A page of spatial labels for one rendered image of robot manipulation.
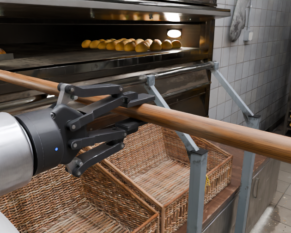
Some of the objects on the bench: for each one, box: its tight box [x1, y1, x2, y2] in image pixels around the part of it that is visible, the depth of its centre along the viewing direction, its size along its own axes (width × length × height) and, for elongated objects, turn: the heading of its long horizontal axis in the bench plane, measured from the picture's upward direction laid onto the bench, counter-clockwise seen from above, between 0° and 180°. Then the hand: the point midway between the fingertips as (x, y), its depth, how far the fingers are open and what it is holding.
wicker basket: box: [82, 123, 233, 233], centre depth 131 cm, size 49×56×28 cm
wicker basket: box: [0, 149, 159, 233], centre depth 89 cm, size 49×56×28 cm
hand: (136, 110), depth 47 cm, fingers closed on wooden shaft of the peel, 3 cm apart
